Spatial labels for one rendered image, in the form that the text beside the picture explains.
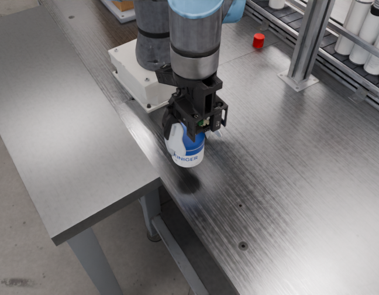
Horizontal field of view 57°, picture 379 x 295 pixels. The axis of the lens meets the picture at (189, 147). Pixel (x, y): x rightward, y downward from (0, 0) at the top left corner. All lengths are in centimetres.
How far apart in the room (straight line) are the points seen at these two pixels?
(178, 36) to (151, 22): 35
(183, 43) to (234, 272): 42
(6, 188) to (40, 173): 113
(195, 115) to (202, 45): 13
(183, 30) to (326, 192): 49
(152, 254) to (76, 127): 84
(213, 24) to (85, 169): 48
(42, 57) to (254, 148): 71
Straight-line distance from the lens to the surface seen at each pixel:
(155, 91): 89
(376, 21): 102
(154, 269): 158
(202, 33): 49
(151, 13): 84
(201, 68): 52
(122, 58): 97
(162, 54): 88
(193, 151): 69
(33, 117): 99
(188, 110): 58
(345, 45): 109
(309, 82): 106
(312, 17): 96
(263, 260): 71
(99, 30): 126
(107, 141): 87
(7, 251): 179
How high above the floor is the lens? 148
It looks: 50 degrees down
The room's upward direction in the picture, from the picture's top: straight up
